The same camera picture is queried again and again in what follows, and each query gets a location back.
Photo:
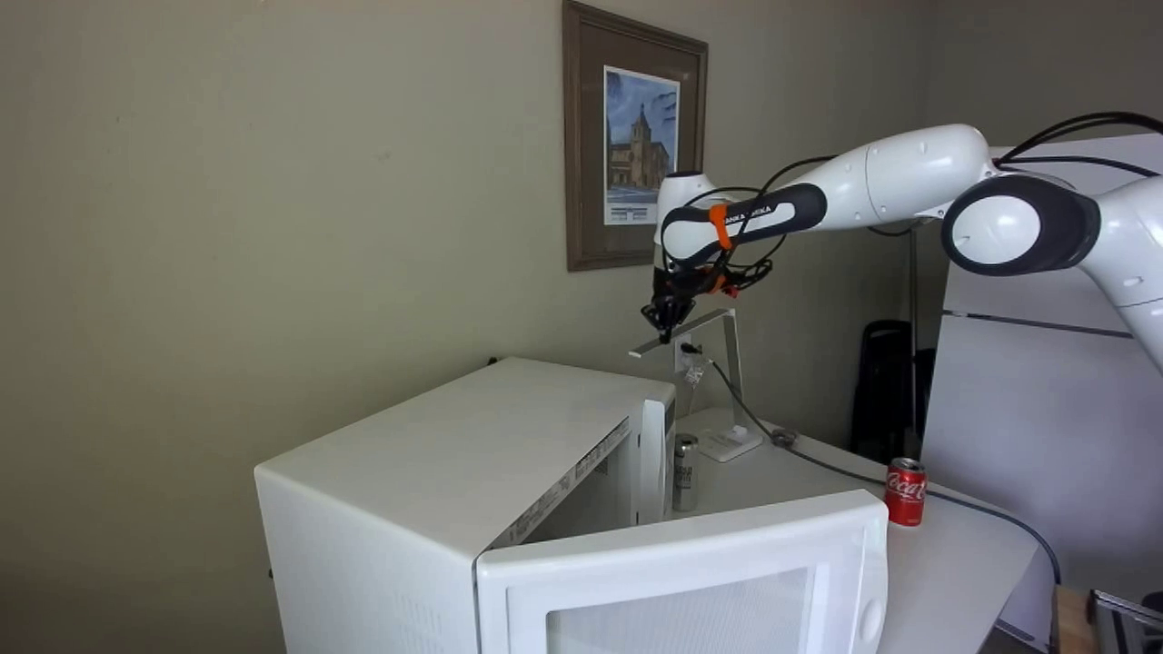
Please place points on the black speaker box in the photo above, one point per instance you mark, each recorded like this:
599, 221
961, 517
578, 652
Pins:
884, 387

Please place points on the red Coca-Cola can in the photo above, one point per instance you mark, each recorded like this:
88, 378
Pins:
906, 492

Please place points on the white refrigerator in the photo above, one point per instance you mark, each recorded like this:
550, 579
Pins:
1039, 423

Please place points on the framed building picture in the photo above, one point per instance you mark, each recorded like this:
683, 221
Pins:
637, 132

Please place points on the white microwave oven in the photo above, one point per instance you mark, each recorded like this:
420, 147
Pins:
483, 486

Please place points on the white desk lamp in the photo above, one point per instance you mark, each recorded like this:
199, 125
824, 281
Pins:
730, 363

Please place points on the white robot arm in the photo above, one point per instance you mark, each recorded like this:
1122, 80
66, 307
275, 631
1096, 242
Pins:
921, 177

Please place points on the light wooden board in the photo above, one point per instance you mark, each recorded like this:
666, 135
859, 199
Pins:
1072, 623

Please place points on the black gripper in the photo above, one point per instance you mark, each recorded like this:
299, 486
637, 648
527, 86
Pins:
682, 291

